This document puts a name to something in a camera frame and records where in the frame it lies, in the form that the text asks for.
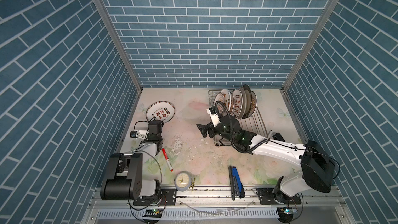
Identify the watermelon pattern plate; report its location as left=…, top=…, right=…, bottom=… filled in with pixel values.
left=221, top=89, right=233, bottom=113

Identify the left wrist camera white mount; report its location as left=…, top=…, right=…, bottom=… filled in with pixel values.
left=130, top=130, right=148, bottom=139

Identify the black plate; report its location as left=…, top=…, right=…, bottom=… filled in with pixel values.
left=242, top=85, right=252, bottom=119

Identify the aluminium front rail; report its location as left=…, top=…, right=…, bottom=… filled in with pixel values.
left=89, top=185, right=346, bottom=209

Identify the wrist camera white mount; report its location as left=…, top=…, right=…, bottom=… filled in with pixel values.
left=206, top=106, right=220, bottom=127
left=130, top=130, right=148, bottom=139

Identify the orange sunburst plate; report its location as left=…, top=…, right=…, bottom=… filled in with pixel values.
left=213, top=92, right=225, bottom=113

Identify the red green text plate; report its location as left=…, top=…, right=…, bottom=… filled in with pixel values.
left=232, top=89, right=243, bottom=119
left=146, top=101, right=176, bottom=123

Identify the metal wire dish rack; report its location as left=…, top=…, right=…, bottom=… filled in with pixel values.
left=207, top=89, right=271, bottom=146

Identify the white perforated cable duct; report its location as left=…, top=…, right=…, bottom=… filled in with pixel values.
left=97, top=207, right=279, bottom=220

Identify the small grey clock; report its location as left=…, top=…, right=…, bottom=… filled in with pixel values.
left=174, top=171, right=193, bottom=192

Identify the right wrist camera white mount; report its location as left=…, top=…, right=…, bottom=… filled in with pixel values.
left=206, top=106, right=220, bottom=127

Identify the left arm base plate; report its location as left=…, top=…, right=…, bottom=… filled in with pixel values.
left=133, top=188, right=177, bottom=206

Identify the brown patterned plate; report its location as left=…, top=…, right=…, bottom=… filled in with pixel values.
left=248, top=91, right=257, bottom=117

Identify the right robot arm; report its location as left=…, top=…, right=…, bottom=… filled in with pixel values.
left=197, top=121, right=337, bottom=203

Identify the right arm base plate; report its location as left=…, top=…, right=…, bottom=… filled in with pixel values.
left=255, top=188, right=302, bottom=205

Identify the grey plate in rack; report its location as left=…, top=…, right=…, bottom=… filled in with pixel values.
left=240, top=87, right=247, bottom=119

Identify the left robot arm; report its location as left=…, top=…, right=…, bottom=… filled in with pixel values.
left=100, top=120, right=164, bottom=206

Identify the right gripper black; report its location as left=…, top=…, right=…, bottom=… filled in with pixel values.
left=197, top=114, right=236, bottom=144

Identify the red marker pen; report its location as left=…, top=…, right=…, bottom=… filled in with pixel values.
left=161, top=148, right=174, bottom=172

